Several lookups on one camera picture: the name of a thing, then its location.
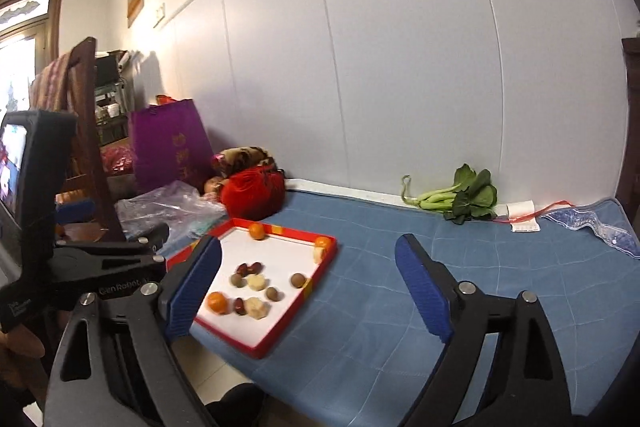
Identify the white paper label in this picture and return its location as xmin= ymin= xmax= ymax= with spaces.
xmin=506 ymin=201 xmax=542 ymax=234

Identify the person's left hand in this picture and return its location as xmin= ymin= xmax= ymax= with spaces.
xmin=0 ymin=325 xmax=46 ymax=361

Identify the cluttered metal shelf rack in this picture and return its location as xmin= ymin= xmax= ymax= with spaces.
xmin=94 ymin=49 xmax=134 ymax=146

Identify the striped cloth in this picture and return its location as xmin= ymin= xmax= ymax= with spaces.
xmin=30 ymin=51 xmax=77 ymax=114

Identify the purple bag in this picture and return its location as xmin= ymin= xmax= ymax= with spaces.
xmin=129 ymin=99 xmax=216 ymax=195

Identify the red and white tray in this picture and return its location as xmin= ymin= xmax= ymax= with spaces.
xmin=165 ymin=218 xmax=340 ymax=360

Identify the dark wooden chair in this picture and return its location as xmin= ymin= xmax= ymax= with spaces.
xmin=54 ymin=37 xmax=127 ymax=244

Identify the pale blue patterned cloth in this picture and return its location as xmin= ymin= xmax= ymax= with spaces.
xmin=542 ymin=201 xmax=640 ymax=258

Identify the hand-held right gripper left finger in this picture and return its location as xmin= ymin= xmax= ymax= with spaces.
xmin=50 ymin=256 xmax=168 ymax=289

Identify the dark wooden cabinet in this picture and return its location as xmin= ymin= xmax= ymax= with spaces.
xmin=621 ymin=37 xmax=640 ymax=229

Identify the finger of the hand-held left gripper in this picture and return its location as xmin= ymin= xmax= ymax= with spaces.
xmin=45 ymin=236 xmax=223 ymax=427
xmin=395 ymin=233 xmax=573 ymax=427

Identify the clear plastic bag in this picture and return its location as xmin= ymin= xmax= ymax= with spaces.
xmin=115 ymin=181 xmax=228 ymax=244

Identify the green bok choy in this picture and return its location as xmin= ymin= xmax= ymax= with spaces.
xmin=402 ymin=163 xmax=499 ymax=225

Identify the red cloth bag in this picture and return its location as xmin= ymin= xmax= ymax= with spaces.
xmin=221 ymin=167 xmax=286 ymax=219

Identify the wooden door frame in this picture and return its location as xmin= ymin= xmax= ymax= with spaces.
xmin=0 ymin=0 xmax=67 ymax=118

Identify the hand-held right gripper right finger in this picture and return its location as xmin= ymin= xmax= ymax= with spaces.
xmin=52 ymin=222 xmax=171 ymax=259

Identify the red string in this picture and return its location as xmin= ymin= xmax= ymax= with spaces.
xmin=497 ymin=201 xmax=576 ymax=225

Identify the brown patterned cloth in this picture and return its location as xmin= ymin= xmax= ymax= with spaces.
xmin=212 ymin=147 xmax=277 ymax=180

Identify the person's dark trouser leg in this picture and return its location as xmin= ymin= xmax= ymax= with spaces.
xmin=204 ymin=383 xmax=267 ymax=427

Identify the red plastic bag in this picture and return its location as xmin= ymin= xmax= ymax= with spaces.
xmin=101 ymin=146 xmax=137 ymax=176

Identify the blue quilted mat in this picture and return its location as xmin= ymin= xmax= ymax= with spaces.
xmin=190 ymin=177 xmax=640 ymax=419

